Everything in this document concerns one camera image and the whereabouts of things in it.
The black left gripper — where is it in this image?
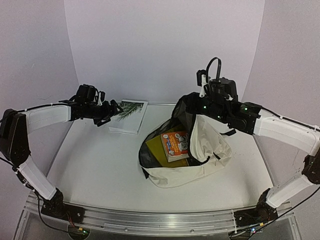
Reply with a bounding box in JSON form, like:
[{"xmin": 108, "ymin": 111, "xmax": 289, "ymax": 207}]
[{"xmin": 85, "ymin": 98, "xmax": 124, "ymax": 127}]

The white Singularity book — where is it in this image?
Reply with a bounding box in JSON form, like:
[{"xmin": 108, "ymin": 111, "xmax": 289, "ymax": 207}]
[{"xmin": 108, "ymin": 99, "xmax": 148, "ymax": 135}]

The beige canvas student bag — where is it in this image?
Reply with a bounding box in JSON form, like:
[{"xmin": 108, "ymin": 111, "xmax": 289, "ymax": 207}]
[{"xmin": 138, "ymin": 92, "xmax": 236, "ymax": 188}]

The yellow hardcover book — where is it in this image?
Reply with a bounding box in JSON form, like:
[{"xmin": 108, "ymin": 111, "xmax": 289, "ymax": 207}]
[{"xmin": 146, "ymin": 124, "xmax": 189, "ymax": 168}]

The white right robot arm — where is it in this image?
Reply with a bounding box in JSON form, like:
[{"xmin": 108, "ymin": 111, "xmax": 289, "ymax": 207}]
[{"xmin": 196, "ymin": 69, "xmax": 320, "ymax": 222}]

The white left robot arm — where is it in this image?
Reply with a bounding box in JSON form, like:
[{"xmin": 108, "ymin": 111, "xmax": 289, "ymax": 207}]
[{"xmin": 0, "ymin": 84, "xmax": 123, "ymax": 218}]

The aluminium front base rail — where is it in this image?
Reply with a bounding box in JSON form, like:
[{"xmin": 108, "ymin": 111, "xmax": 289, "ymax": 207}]
[{"xmin": 23, "ymin": 192, "xmax": 296, "ymax": 232}]

